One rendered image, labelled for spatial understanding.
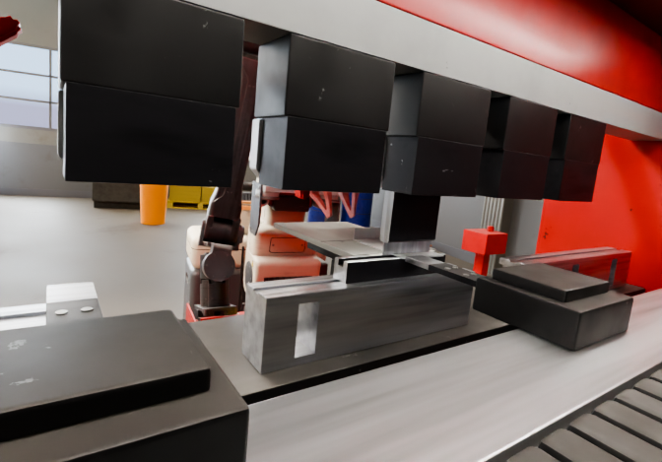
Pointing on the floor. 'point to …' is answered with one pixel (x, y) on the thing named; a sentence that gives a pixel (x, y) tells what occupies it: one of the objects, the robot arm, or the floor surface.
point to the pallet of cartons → (189, 197)
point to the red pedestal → (484, 245)
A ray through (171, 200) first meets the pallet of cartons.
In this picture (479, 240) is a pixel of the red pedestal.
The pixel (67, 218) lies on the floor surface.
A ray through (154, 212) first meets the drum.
